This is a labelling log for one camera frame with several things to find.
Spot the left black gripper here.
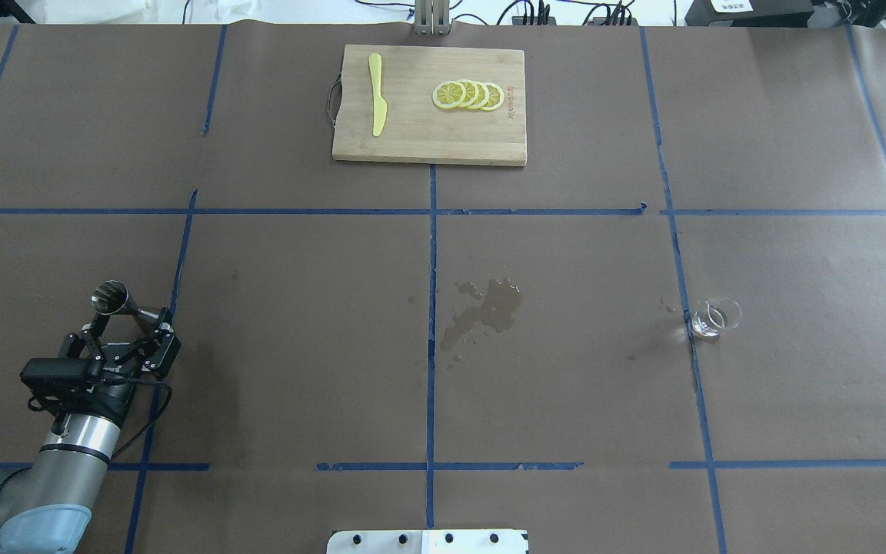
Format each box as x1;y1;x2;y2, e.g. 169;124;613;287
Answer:
20;309;182;423

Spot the steel double jigger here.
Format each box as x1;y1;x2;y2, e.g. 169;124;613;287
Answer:
89;280;172;332

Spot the clear glass cup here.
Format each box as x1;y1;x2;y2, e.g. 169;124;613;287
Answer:
690;297;743;339

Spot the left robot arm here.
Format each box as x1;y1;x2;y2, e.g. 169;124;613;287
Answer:
0;308;182;553

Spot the yellow plastic knife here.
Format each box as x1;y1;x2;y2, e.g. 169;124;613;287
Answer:
367;52;388;138

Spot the black box with label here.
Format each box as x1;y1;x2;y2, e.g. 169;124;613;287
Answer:
684;1;815;28

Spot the bamboo cutting board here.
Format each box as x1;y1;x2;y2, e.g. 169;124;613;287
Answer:
331;43;528;167

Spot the front lemon slice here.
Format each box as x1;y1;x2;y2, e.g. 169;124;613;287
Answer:
431;80;465;110

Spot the lemon slice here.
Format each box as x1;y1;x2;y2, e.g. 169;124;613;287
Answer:
468;82;490;110
431;80;465;110
479;83;505;112
458;78;481;108

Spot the rear lemon slice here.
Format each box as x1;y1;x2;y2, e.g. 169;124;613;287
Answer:
479;83;505;112

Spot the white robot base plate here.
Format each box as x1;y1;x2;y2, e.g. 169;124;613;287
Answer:
326;529;530;553

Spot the aluminium frame post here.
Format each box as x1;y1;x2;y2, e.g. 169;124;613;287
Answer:
414;0;452;36

